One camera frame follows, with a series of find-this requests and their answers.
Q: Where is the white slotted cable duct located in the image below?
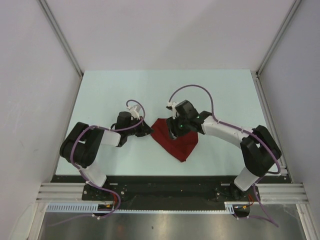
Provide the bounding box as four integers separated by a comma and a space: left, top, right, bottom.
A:
46, 201, 241, 215

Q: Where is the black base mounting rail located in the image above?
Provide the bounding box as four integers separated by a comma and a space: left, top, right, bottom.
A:
51, 174, 260, 211

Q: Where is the right aluminium table rail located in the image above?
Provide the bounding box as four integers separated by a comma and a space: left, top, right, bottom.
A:
251, 71, 319, 240

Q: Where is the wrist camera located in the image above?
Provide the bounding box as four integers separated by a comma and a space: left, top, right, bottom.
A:
126, 104, 141, 120
166, 101, 179, 119

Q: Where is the red cloth napkin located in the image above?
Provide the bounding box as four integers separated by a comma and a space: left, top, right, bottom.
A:
151, 118, 199, 163

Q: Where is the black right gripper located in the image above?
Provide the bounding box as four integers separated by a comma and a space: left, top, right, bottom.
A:
165, 114, 191, 140

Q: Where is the aluminium frame post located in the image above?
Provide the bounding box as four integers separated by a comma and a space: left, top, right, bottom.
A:
37, 0, 85, 77
254, 0, 302, 76

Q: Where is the front aluminium frame rail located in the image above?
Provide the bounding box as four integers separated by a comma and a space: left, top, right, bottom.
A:
36, 183, 85, 203

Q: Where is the right aluminium frame post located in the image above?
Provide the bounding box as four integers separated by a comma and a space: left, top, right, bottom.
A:
254, 0, 302, 76

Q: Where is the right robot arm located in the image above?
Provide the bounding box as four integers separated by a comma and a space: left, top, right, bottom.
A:
166, 100, 282, 201

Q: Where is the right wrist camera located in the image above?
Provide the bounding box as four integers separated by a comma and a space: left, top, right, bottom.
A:
166, 101, 179, 119

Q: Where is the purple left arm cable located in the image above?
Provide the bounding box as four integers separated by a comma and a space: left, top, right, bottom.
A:
47, 99, 147, 227

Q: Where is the left aluminium frame post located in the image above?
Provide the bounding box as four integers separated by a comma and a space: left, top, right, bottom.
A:
37, 0, 85, 77

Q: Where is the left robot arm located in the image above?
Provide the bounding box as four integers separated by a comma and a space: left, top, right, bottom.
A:
59, 111, 154, 200

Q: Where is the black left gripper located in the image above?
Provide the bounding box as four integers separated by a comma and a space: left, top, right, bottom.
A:
125, 116, 154, 138

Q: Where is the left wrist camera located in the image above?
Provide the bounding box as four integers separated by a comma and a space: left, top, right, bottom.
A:
126, 104, 141, 120

